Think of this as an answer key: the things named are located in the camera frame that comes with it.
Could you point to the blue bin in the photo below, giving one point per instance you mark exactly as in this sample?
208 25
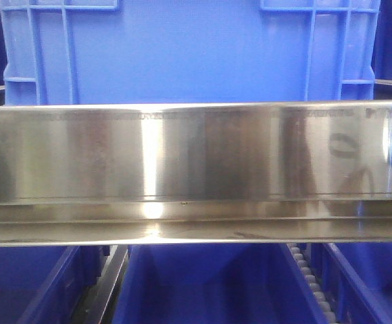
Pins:
215 283
356 279
92 52
45 284

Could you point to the white roller track strip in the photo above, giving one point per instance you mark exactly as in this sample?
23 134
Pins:
312 282

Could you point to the stainless steel shelf front rail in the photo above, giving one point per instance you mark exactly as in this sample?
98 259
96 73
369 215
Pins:
202 172

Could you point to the dark metal divider rail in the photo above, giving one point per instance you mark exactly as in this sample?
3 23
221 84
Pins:
98 303

